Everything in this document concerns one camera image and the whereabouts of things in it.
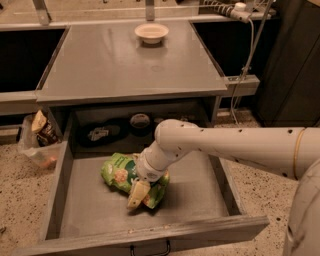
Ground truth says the brown snack bag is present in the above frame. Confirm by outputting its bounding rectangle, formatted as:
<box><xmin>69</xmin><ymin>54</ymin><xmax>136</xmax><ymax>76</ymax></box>
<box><xmin>31</xmin><ymin>110</ymin><xmax>59</xmax><ymax>146</ymax></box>

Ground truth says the black pouch with label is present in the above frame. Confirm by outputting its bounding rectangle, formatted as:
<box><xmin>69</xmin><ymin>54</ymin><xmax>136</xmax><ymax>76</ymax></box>
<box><xmin>76</xmin><ymin>118</ymin><xmax>129</xmax><ymax>147</ymax></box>

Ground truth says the metal pole stand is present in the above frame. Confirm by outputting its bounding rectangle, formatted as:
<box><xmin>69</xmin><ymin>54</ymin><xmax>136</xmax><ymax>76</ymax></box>
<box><xmin>239</xmin><ymin>0</ymin><xmax>274</xmax><ymax>82</ymax></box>

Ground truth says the black round tape roll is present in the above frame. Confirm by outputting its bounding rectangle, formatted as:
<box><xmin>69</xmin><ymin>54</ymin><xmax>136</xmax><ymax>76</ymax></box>
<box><xmin>129</xmin><ymin>113</ymin><xmax>151</xmax><ymax>136</ymax></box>

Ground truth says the white bowl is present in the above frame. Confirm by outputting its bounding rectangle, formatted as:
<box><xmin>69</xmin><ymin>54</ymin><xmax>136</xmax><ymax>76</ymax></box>
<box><xmin>134</xmin><ymin>23</ymin><xmax>169</xmax><ymax>44</ymax></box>

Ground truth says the grey open drawer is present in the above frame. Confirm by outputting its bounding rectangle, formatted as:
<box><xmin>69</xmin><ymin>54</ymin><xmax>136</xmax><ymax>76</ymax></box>
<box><xmin>12</xmin><ymin>99</ymin><xmax>269</xmax><ymax>256</ymax></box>

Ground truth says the clear plastic bin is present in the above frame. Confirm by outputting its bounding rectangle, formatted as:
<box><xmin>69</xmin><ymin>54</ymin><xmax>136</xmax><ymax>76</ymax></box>
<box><xmin>18</xmin><ymin>115</ymin><xmax>60</xmax><ymax>169</ymax></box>

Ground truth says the grey counter cabinet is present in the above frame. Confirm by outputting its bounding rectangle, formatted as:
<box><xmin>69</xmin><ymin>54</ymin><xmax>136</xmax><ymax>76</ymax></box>
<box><xmin>0</xmin><ymin>20</ymin><xmax>259</xmax><ymax>115</ymax></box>

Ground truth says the white power strip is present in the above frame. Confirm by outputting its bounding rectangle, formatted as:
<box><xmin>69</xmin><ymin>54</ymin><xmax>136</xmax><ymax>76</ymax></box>
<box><xmin>201</xmin><ymin>0</ymin><xmax>252</xmax><ymax>24</ymax></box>

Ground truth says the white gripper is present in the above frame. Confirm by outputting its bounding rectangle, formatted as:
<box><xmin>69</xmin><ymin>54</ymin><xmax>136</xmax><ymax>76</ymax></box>
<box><xmin>127</xmin><ymin>141</ymin><xmax>176</xmax><ymax>210</ymax></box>

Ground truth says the green rice chip bag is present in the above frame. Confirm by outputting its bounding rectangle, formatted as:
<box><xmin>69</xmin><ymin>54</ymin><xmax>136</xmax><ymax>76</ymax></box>
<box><xmin>101</xmin><ymin>153</ymin><xmax>170</xmax><ymax>209</ymax></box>

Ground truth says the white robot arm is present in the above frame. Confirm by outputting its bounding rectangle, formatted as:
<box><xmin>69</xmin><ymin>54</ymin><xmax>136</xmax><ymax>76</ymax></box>
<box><xmin>128</xmin><ymin>119</ymin><xmax>320</xmax><ymax>256</ymax></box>

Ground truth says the black drawer handle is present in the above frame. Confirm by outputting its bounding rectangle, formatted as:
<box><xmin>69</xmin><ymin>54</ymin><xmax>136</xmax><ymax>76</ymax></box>
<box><xmin>130</xmin><ymin>240</ymin><xmax>171</xmax><ymax>256</ymax></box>

